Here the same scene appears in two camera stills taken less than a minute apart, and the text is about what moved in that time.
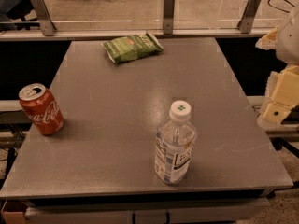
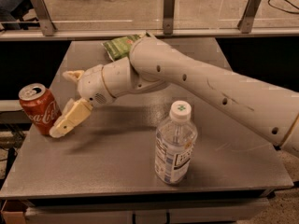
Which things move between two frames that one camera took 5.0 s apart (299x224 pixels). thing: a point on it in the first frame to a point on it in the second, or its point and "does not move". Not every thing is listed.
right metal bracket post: [253, 2] does not move
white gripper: [289, 42] to [92, 85]
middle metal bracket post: [168, 11] does not move
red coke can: [42, 108] does not move
